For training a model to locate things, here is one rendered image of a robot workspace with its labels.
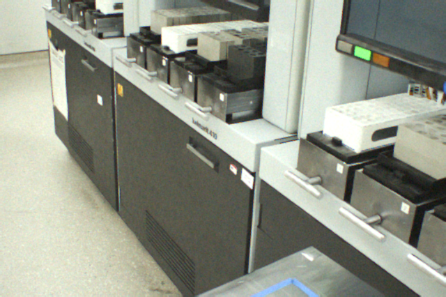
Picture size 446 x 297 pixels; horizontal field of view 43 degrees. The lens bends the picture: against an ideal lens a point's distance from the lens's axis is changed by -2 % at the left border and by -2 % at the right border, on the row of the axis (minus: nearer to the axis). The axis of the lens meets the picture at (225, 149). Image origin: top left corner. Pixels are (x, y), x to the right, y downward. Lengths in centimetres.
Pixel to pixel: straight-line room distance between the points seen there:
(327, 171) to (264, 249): 32
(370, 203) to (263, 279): 35
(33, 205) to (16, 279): 50
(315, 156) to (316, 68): 20
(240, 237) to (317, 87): 42
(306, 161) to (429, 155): 24
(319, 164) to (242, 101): 33
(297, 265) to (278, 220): 51
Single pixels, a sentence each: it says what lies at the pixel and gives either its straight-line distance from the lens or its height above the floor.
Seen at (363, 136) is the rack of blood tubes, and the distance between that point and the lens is 102.
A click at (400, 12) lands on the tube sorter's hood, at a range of 98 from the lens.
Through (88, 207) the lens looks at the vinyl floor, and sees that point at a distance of 244.
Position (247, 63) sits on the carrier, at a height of 86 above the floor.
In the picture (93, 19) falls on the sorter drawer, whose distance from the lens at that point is 208.
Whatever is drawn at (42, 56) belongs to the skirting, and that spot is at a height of 5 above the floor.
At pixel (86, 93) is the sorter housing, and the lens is 227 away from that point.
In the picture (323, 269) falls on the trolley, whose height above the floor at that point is 82.
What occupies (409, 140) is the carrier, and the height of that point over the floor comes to 86.
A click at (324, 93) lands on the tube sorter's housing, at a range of 115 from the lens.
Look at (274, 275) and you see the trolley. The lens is 68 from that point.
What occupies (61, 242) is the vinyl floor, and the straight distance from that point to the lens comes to 223.
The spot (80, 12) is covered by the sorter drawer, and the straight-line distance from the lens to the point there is 221.
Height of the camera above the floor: 123
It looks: 25 degrees down
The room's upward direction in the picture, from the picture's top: 3 degrees clockwise
